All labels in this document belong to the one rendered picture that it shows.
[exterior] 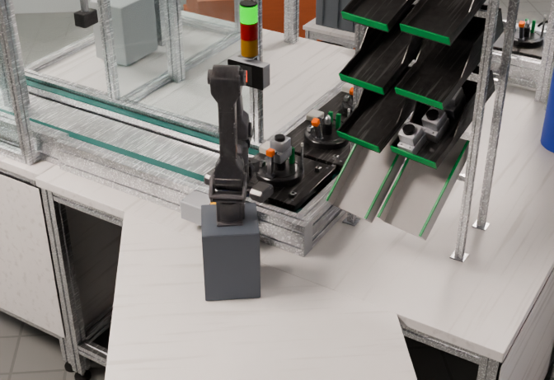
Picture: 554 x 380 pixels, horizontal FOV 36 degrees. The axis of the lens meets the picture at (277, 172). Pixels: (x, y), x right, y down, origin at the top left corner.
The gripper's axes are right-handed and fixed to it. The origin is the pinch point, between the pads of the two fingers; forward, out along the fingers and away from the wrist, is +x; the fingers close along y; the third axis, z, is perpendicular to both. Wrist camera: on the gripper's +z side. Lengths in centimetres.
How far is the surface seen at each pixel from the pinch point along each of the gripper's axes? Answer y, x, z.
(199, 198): 13.4, 4.1, 0.1
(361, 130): -26.9, -20.6, 17.2
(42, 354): 91, 100, -1
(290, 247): -14.4, 12.4, 3.0
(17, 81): 80, -15, 1
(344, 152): -10.4, 3.3, 41.6
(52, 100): 98, 10, 31
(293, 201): -10.8, 3.1, 10.9
